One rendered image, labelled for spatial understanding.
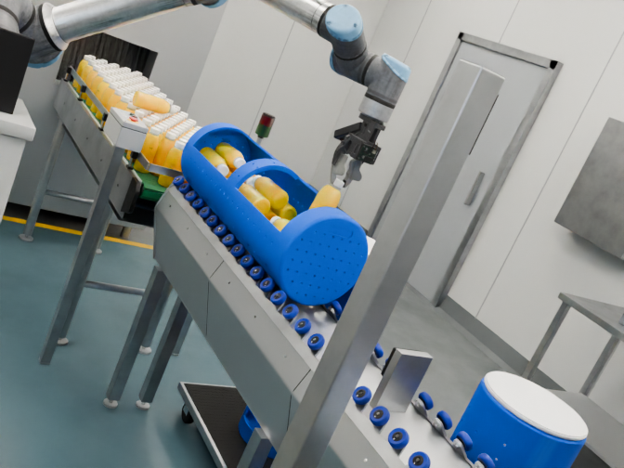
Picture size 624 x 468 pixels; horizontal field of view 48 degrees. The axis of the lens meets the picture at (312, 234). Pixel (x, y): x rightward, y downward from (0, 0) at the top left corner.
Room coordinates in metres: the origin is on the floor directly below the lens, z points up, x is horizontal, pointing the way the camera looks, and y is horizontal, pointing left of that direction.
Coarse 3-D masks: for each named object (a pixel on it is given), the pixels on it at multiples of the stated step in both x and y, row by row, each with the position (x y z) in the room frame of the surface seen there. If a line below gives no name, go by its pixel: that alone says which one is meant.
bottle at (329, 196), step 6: (324, 186) 1.98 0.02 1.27; (330, 186) 1.97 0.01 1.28; (318, 192) 1.97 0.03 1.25; (324, 192) 1.95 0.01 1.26; (330, 192) 1.95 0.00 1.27; (336, 192) 1.96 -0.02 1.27; (318, 198) 1.95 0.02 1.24; (324, 198) 1.94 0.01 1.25; (330, 198) 1.95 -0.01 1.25; (336, 198) 1.96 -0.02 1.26; (312, 204) 1.96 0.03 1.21; (318, 204) 1.95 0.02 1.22; (324, 204) 1.94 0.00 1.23; (330, 204) 1.95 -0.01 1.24; (336, 204) 1.96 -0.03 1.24
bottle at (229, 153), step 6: (222, 144) 2.56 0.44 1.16; (228, 144) 2.57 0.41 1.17; (216, 150) 2.55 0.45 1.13; (222, 150) 2.52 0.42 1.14; (228, 150) 2.49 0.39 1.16; (234, 150) 2.49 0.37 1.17; (222, 156) 2.51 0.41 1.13; (228, 156) 2.47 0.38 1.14; (234, 156) 2.46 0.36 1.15; (240, 156) 2.47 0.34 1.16; (228, 162) 2.47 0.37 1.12; (234, 168) 2.48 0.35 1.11
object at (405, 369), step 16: (400, 352) 1.50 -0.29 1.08; (416, 352) 1.54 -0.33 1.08; (384, 368) 1.52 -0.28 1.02; (400, 368) 1.50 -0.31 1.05; (416, 368) 1.53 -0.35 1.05; (384, 384) 1.50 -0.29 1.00; (400, 384) 1.52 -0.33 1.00; (416, 384) 1.55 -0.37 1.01; (384, 400) 1.50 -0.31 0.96; (400, 400) 1.53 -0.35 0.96
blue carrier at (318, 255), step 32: (224, 128) 2.52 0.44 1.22; (192, 160) 2.42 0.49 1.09; (256, 160) 2.23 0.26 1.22; (224, 192) 2.17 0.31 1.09; (288, 192) 2.39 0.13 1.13; (224, 224) 2.24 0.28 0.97; (256, 224) 1.96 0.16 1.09; (288, 224) 1.87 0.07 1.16; (320, 224) 1.85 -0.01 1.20; (352, 224) 1.91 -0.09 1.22; (256, 256) 1.96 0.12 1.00; (288, 256) 1.82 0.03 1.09; (320, 256) 1.88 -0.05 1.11; (352, 256) 1.94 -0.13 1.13; (288, 288) 1.84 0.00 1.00; (320, 288) 1.91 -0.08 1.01
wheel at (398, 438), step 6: (390, 432) 1.35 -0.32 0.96; (396, 432) 1.35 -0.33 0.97; (402, 432) 1.35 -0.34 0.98; (390, 438) 1.34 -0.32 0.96; (396, 438) 1.34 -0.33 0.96; (402, 438) 1.33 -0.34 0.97; (408, 438) 1.33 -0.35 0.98; (390, 444) 1.33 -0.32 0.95; (396, 444) 1.32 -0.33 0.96; (402, 444) 1.32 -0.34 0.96
